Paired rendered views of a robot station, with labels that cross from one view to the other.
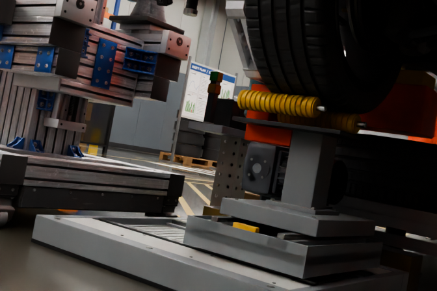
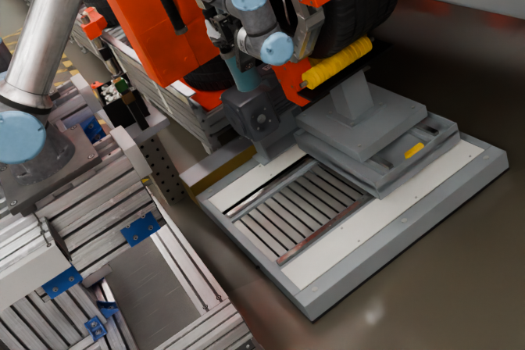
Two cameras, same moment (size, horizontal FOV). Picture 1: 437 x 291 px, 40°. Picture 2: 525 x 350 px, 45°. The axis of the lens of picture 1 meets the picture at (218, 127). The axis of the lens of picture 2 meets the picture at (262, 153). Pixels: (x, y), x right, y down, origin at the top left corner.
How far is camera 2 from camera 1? 2.03 m
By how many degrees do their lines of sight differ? 61
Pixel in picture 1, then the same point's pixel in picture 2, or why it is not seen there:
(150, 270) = (423, 227)
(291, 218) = (409, 120)
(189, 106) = not seen: outside the picture
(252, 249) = (427, 155)
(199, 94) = not seen: outside the picture
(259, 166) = (262, 116)
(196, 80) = not seen: outside the picture
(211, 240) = (398, 179)
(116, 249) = (393, 245)
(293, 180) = (354, 99)
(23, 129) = (83, 313)
